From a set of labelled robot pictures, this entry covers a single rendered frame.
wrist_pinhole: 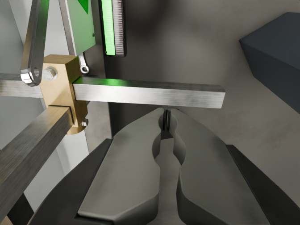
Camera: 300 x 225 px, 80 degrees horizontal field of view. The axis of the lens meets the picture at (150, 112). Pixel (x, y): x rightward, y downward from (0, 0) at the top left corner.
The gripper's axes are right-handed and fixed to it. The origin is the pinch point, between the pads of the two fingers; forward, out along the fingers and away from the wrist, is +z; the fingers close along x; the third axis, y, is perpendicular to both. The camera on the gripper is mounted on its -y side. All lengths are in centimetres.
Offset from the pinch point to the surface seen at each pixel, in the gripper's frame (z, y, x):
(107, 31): 28.6, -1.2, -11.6
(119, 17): 28.6, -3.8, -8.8
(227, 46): 99, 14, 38
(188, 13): 99, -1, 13
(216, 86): 17.4, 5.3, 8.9
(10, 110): 25.6, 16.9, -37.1
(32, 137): 6.4, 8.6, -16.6
